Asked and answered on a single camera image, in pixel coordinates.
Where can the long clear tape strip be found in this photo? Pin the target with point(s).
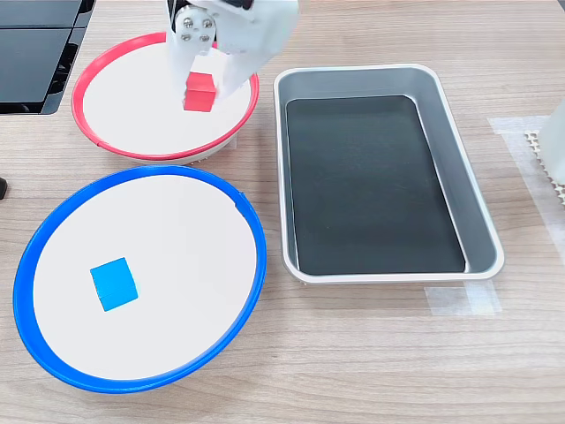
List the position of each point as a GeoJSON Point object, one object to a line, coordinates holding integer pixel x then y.
{"type": "Point", "coordinates": [525, 185]}

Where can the blue cube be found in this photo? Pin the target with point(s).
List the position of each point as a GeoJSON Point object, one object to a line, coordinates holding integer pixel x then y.
{"type": "Point", "coordinates": [115, 285]}

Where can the steel tray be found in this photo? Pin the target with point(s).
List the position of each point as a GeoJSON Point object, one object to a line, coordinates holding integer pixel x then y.
{"type": "Point", "coordinates": [472, 212]}

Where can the black tray mat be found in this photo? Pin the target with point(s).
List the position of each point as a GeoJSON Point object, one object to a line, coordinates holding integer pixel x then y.
{"type": "Point", "coordinates": [366, 185]}

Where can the pale perforated plate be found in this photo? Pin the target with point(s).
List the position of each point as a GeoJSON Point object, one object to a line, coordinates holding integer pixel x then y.
{"type": "Point", "coordinates": [535, 146]}

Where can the small black object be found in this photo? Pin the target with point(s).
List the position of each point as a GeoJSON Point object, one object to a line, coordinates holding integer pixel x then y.
{"type": "Point", "coordinates": [2, 187]}

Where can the black glossy device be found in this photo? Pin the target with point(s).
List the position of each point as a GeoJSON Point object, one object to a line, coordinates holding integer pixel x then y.
{"type": "Point", "coordinates": [31, 57]}

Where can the red cube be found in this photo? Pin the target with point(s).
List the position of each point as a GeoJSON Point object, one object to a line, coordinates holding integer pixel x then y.
{"type": "Point", "coordinates": [198, 95]}

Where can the short clear tape strip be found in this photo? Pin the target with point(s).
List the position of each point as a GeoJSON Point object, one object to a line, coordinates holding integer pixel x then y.
{"type": "Point", "coordinates": [463, 300]}

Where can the white plate blue rim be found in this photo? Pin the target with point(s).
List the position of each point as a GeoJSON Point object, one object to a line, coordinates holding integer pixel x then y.
{"type": "Point", "coordinates": [176, 247]}

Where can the white plate red rim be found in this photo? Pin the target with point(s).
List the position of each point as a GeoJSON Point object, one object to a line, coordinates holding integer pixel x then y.
{"type": "Point", "coordinates": [145, 115]}

